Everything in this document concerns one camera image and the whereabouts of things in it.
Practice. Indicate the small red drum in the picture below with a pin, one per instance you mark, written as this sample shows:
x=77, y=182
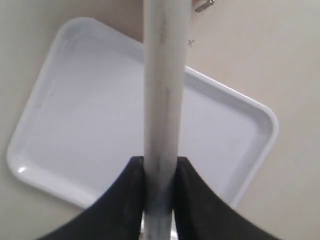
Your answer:
x=201, y=5

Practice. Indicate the white wooden drumstick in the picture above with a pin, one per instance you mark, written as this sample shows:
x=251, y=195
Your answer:
x=165, y=33

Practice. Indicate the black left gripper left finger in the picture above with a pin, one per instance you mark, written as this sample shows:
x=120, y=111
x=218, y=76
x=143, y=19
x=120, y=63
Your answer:
x=116, y=215

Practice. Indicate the white plastic tray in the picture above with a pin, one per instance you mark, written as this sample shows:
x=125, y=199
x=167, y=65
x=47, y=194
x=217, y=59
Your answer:
x=83, y=120

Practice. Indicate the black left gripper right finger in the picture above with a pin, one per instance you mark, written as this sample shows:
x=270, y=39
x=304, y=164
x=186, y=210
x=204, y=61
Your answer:
x=201, y=215

